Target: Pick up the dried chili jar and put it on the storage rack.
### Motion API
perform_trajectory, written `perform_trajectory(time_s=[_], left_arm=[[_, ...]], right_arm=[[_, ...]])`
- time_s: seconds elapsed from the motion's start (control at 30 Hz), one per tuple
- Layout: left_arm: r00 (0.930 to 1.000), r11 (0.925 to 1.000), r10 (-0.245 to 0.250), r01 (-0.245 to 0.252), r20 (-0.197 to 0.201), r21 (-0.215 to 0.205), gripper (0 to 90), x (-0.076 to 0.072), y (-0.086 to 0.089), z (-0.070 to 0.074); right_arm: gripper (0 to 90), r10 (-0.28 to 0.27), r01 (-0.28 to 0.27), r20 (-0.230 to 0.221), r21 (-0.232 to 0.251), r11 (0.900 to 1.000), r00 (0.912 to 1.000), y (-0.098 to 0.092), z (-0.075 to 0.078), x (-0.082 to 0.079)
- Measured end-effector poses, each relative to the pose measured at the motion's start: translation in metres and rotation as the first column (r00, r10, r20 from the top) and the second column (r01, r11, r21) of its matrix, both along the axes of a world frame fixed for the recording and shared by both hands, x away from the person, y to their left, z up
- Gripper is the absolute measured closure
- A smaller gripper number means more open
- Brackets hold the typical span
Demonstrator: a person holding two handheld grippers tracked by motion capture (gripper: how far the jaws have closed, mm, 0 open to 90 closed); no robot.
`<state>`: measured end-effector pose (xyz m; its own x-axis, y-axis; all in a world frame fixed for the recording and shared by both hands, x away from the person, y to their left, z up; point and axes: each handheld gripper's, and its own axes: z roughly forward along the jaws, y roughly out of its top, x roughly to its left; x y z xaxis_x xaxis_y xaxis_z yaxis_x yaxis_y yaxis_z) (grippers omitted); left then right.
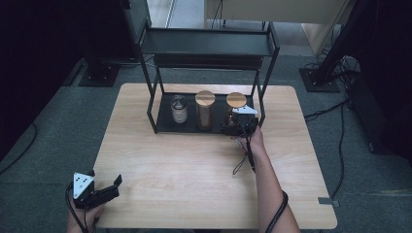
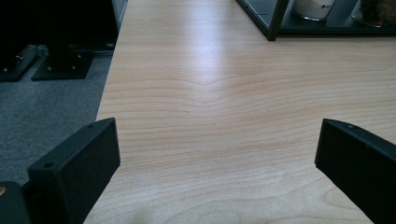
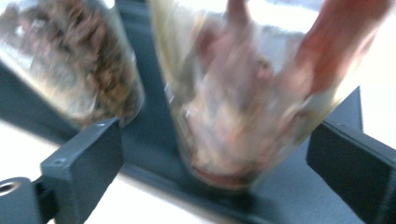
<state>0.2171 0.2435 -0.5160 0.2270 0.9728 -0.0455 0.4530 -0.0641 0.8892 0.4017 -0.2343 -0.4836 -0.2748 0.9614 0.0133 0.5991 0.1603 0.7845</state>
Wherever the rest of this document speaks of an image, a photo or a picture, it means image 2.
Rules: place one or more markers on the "black stand with base plate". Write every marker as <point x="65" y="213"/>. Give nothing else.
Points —
<point x="62" y="68"/>

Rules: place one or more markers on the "glass jar with brown contents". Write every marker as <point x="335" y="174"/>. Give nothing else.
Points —
<point x="376" y="12"/>

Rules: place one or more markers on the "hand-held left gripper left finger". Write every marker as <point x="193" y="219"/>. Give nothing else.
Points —
<point x="74" y="174"/>

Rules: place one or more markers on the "glass jar with white contents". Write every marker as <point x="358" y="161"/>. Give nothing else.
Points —
<point x="311" y="9"/>

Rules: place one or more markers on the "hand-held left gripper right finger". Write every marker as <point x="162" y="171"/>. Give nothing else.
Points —
<point x="364" y="168"/>

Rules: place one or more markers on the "black metal shelf rack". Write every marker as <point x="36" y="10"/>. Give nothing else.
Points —
<point x="336" y="28"/>

